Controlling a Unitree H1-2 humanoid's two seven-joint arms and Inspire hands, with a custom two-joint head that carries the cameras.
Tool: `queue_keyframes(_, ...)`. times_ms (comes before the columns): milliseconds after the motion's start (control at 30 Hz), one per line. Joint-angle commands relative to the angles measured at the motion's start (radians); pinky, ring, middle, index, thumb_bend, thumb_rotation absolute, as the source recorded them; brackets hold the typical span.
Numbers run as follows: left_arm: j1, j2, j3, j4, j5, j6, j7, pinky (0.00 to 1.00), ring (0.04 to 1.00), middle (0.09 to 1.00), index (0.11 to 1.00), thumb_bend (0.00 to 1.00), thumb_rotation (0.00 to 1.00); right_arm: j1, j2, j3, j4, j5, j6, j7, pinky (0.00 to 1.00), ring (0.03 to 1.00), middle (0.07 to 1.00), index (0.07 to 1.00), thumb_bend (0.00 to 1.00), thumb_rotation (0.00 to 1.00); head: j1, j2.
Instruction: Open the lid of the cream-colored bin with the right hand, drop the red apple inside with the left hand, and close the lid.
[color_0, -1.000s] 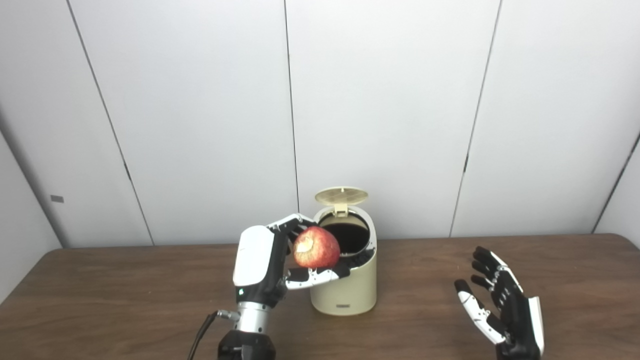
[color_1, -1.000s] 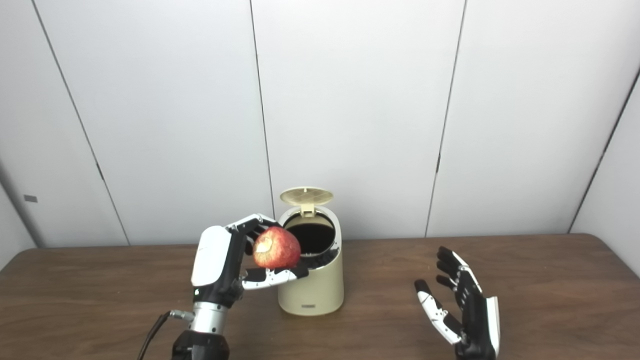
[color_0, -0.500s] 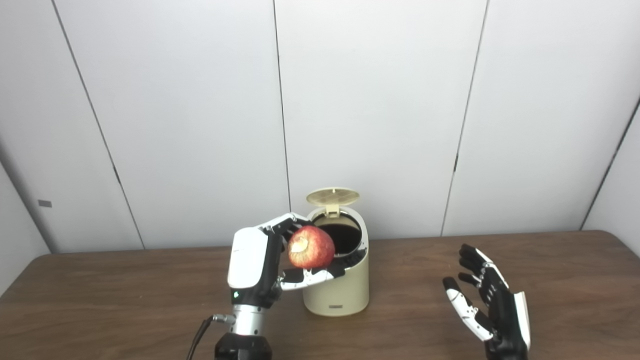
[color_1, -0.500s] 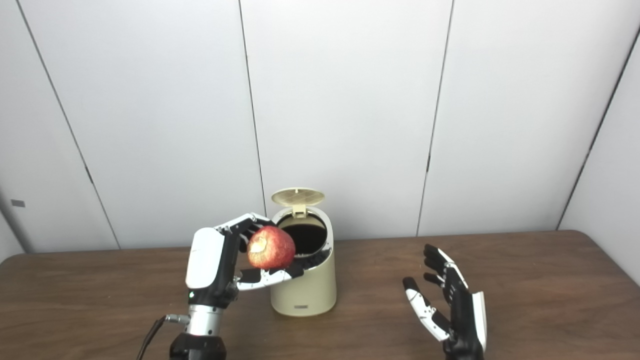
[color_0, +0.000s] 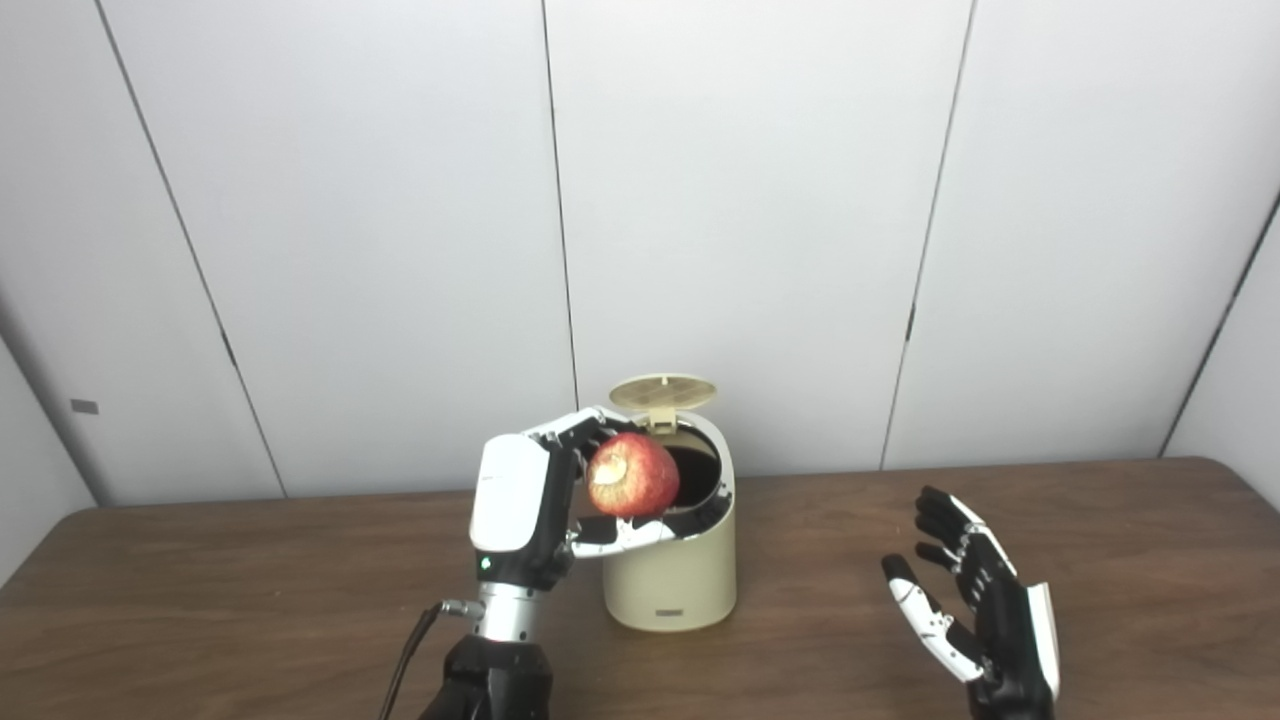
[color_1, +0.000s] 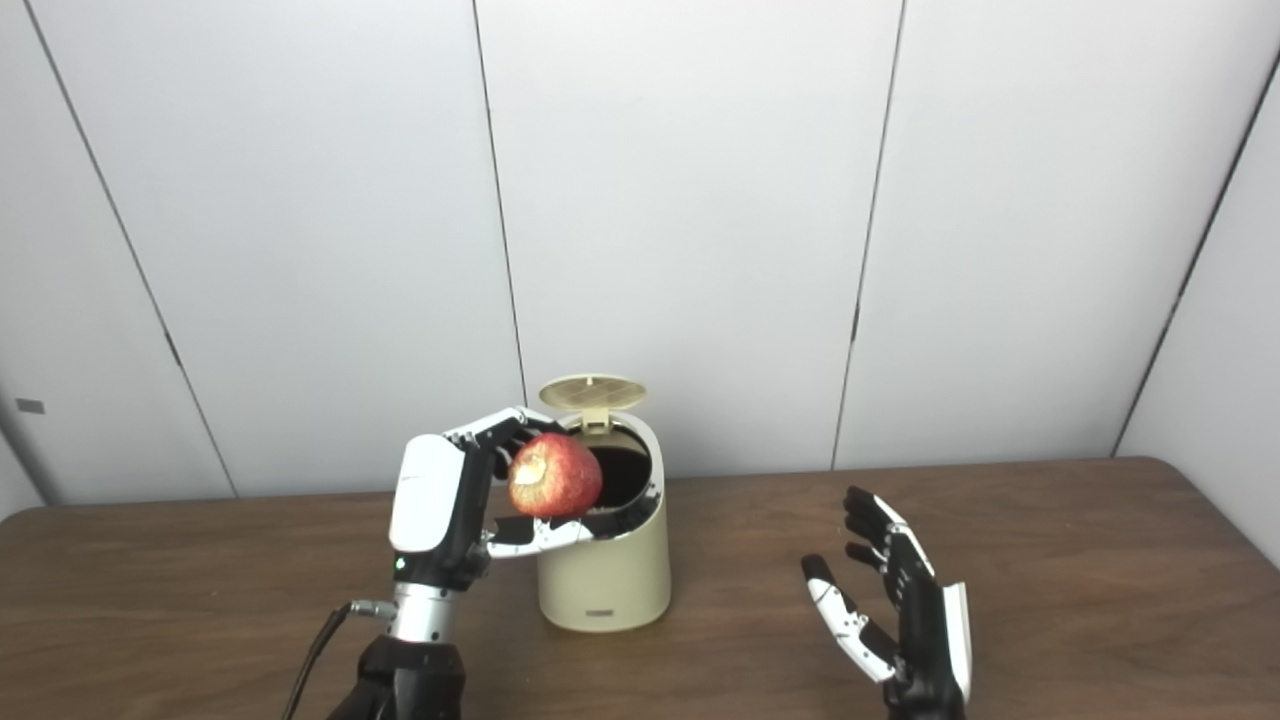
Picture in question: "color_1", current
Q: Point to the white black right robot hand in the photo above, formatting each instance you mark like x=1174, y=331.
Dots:
x=925, y=620

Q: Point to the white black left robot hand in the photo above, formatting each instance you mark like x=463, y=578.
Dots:
x=428, y=500

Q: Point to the red apple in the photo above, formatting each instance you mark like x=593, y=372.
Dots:
x=556, y=476

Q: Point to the cream round bin lid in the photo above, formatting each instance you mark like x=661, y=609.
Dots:
x=592, y=392

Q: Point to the cream-colored bin body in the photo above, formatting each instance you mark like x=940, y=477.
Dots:
x=605, y=580

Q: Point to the small grey wall tag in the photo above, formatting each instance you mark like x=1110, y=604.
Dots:
x=30, y=406

